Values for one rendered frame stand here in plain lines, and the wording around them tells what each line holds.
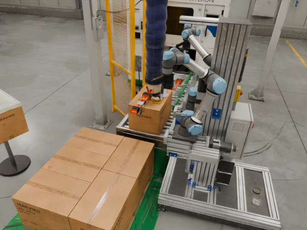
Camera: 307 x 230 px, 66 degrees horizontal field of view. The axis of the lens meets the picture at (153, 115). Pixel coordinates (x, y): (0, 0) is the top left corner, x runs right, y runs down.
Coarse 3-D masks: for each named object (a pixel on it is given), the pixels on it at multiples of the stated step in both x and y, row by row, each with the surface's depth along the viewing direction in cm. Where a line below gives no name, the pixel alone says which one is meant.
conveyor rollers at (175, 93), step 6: (174, 78) 458; (186, 78) 460; (192, 78) 465; (174, 84) 435; (180, 84) 440; (174, 90) 420; (180, 90) 416; (186, 90) 415; (174, 96) 396; (174, 102) 380; (180, 102) 378; (168, 120) 335; (126, 126) 318; (168, 126) 321; (162, 132) 314
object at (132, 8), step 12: (108, 0) 353; (120, 0) 322; (132, 0) 295; (132, 12) 302; (108, 24) 369; (132, 24) 310; (108, 36) 378; (132, 36) 318; (108, 48) 392; (132, 48) 327; (120, 60) 373; (132, 60) 335; (132, 72) 345; (120, 84) 399; (132, 84) 355; (132, 96) 366; (120, 108) 428
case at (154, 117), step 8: (144, 88) 327; (136, 96) 306; (168, 96) 309; (128, 104) 288; (136, 104) 289; (152, 104) 290; (160, 104) 291; (168, 104) 317; (128, 112) 293; (144, 112) 286; (152, 112) 282; (160, 112) 284; (168, 112) 328; (128, 120) 300; (136, 120) 296; (144, 120) 292; (152, 120) 288; (160, 120) 292; (136, 128) 302; (144, 128) 298; (152, 128) 294; (160, 128) 301
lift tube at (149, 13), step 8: (152, 0) 238; (160, 0) 238; (168, 0) 247; (152, 8) 243; (160, 8) 242; (152, 16) 246; (160, 16) 246; (152, 24) 251; (160, 24) 250; (152, 32) 255; (160, 32) 255; (152, 40) 258; (160, 40) 260; (152, 48) 263; (160, 48) 264
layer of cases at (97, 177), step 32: (64, 160) 261; (96, 160) 262; (128, 160) 264; (32, 192) 224; (64, 192) 225; (96, 192) 226; (128, 192) 227; (32, 224) 233; (64, 224) 212; (96, 224) 198
